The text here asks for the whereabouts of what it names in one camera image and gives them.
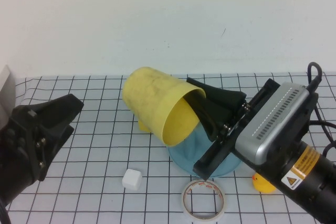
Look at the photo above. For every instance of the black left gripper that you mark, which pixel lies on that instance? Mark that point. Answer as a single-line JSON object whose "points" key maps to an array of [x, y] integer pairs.
{"points": [[31, 134]]}

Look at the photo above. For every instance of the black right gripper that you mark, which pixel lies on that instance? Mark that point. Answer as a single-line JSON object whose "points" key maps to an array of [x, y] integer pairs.
{"points": [[210, 163]]}

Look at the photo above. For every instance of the yellow plastic cup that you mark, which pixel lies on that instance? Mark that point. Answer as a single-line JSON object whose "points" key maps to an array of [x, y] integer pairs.
{"points": [[147, 95]]}

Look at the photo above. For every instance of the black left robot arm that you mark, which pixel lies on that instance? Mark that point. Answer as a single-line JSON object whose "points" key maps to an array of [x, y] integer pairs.
{"points": [[10, 171]]}

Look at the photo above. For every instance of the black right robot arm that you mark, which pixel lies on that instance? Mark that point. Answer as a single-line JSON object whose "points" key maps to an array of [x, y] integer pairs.
{"points": [[315, 179]]}

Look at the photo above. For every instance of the blue cup stand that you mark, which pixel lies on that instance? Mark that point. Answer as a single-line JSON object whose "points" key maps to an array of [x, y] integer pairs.
{"points": [[189, 155]]}

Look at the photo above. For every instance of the white black-grid tablecloth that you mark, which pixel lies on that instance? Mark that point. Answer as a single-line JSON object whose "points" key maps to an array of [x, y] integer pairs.
{"points": [[105, 142]]}

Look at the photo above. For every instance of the yellow cube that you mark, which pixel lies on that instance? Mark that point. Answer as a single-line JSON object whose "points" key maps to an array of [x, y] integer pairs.
{"points": [[144, 127]]}

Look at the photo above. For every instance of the yellow rubber duck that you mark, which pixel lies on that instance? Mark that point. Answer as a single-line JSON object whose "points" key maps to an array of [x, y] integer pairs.
{"points": [[262, 185]]}

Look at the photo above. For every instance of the white cube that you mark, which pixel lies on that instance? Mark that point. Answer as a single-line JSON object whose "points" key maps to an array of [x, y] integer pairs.
{"points": [[131, 180]]}

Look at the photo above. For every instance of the white tape roll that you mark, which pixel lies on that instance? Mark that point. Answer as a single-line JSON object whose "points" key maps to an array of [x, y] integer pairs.
{"points": [[185, 203]]}

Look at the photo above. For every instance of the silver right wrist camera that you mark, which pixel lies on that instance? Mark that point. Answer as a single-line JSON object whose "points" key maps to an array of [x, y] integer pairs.
{"points": [[275, 119]]}

